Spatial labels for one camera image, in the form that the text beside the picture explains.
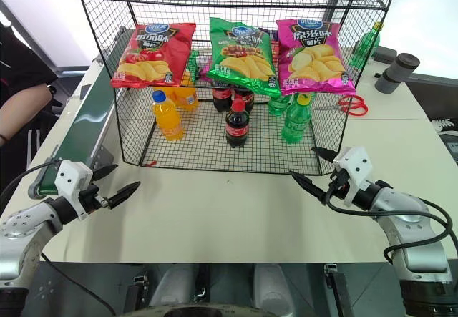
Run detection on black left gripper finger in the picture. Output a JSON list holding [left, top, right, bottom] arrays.
[[92, 164, 119, 181], [107, 181, 142, 210]]

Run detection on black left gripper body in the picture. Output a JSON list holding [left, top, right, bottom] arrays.
[[78, 183, 110, 215]]

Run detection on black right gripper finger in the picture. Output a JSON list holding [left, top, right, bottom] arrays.
[[311, 147, 339, 163], [288, 170, 328, 205]]

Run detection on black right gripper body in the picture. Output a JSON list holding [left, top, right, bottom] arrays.
[[326, 168, 354, 200]]

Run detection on green conveyor belt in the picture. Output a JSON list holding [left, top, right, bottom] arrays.
[[27, 26, 137, 200]]

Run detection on green soda bottle yellow label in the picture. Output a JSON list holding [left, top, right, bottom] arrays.
[[281, 93, 313, 145]]

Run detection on red plastic rings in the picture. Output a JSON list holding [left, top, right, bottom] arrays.
[[338, 94, 369, 117]]

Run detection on orange soda bottle blue cap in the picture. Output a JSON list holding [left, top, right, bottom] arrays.
[[150, 89, 185, 142]]

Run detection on cola bottle red cap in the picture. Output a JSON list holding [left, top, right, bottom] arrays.
[[225, 98, 250, 149]]

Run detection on magenta chips bag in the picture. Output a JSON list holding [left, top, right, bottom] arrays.
[[275, 19, 357, 97]]

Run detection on grey cylinder roll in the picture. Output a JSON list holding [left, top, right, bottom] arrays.
[[374, 52, 420, 94]]

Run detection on grey rounded shape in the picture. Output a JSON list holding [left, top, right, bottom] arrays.
[[253, 263, 291, 311]]

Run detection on grey box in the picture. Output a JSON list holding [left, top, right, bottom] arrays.
[[371, 46, 398, 66]]

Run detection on black machine housing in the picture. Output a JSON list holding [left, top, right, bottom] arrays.
[[407, 72, 458, 162]]

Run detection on green chips bag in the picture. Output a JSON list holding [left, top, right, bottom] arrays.
[[206, 16, 282, 98]]

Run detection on red chips bag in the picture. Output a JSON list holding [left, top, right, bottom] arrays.
[[109, 22, 197, 89]]

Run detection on person in black clothes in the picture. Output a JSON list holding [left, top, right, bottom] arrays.
[[0, 23, 60, 175]]

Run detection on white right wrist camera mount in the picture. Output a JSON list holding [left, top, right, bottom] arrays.
[[332, 147, 373, 207]]

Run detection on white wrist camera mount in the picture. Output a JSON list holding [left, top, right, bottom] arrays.
[[332, 147, 373, 207], [54, 160, 94, 221]]

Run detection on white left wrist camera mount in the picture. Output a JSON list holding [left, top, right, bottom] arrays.
[[54, 160, 94, 221]]

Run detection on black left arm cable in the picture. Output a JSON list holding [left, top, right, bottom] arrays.
[[0, 159, 62, 210]]

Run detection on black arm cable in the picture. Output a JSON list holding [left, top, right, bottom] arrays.
[[324, 180, 458, 265], [0, 159, 62, 210]]

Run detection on black metal bracket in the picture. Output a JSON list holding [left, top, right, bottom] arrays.
[[323, 263, 356, 317], [122, 273, 150, 313]]

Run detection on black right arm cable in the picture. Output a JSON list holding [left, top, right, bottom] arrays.
[[324, 180, 458, 265]]

